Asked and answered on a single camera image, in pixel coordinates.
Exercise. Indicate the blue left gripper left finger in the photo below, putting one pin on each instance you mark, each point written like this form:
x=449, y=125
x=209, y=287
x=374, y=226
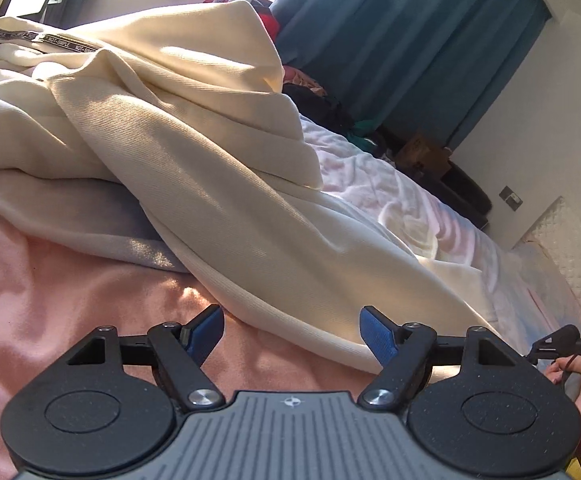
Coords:
x=180, y=350

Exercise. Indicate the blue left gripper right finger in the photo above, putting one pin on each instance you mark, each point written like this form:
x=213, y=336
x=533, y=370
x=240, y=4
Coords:
x=403, y=352

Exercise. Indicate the pile of colourful clothes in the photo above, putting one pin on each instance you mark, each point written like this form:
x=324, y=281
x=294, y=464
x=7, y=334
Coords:
x=314, y=102

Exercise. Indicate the white quilted headboard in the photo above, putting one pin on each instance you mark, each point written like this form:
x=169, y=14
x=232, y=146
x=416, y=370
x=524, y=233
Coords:
x=557, y=236

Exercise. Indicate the pink bed blanket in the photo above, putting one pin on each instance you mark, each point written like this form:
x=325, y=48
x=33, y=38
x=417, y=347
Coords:
x=51, y=297

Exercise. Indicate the brown cardboard box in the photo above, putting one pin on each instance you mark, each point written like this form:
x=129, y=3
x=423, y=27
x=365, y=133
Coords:
x=421, y=154

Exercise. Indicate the teal right curtain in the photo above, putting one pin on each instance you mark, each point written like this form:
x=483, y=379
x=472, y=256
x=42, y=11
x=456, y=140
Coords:
x=430, y=67

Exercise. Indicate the grey wall socket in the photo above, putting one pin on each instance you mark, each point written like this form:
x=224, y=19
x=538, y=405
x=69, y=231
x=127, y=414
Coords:
x=510, y=198

